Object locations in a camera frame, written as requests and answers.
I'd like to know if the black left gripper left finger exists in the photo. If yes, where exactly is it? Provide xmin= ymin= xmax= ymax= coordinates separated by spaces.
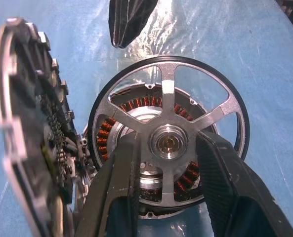
xmin=73 ymin=134 xmax=141 ymax=237

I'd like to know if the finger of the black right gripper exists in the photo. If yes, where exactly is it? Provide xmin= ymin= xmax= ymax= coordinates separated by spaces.
xmin=108 ymin=0 xmax=160 ymax=49

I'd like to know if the toothed motor housing plate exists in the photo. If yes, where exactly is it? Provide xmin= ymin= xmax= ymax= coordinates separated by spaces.
xmin=0 ymin=16 xmax=98 ymax=237

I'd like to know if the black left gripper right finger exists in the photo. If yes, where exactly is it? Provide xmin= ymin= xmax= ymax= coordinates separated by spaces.
xmin=196 ymin=132 xmax=293 ymax=237

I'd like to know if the blue table mat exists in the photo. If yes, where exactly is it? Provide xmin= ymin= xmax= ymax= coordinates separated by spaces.
xmin=0 ymin=0 xmax=293 ymax=237

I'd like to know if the silver spoked rotor black rim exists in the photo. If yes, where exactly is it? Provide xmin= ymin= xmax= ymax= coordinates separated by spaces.
xmin=87 ymin=55 xmax=248 ymax=211

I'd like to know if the motor housing with copper windings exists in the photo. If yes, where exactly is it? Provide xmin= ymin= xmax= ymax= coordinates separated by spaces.
xmin=82 ymin=82 xmax=219 ymax=221

